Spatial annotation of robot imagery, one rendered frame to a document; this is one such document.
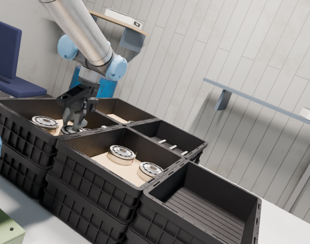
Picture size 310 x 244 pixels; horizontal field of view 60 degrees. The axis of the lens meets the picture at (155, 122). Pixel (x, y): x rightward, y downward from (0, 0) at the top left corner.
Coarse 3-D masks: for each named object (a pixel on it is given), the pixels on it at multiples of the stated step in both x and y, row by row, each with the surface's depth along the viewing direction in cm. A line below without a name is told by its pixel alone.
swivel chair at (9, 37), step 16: (0, 32) 234; (16, 32) 230; (0, 48) 239; (16, 48) 236; (0, 64) 244; (16, 64) 244; (0, 80) 251; (16, 80) 270; (16, 96) 241; (32, 96) 261
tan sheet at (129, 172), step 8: (96, 160) 96; (104, 160) 99; (136, 160) 109; (112, 168) 95; (120, 168) 97; (128, 168) 100; (136, 168) 102; (128, 176) 94; (136, 176) 96; (136, 184) 91
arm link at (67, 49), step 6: (66, 36) 80; (60, 42) 81; (66, 42) 80; (72, 42) 79; (60, 48) 81; (66, 48) 80; (72, 48) 79; (60, 54) 82; (66, 54) 81; (72, 54) 80; (78, 54) 81; (72, 60) 84; (78, 60) 82; (84, 60) 80
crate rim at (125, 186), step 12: (96, 132) 94; (132, 132) 110; (60, 144) 76; (156, 144) 106; (72, 156) 75; (84, 156) 74; (180, 156) 103; (96, 168) 72; (168, 168) 88; (108, 180) 71; (120, 180) 69; (156, 180) 77; (132, 192) 68
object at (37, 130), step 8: (0, 104) 86; (0, 112) 85; (8, 112) 84; (96, 112) 117; (16, 120) 82; (24, 120) 81; (112, 120) 114; (24, 128) 81; (32, 128) 80; (40, 128) 80; (96, 128) 98; (40, 136) 79; (48, 136) 78; (56, 136) 79; (64, 136) 81
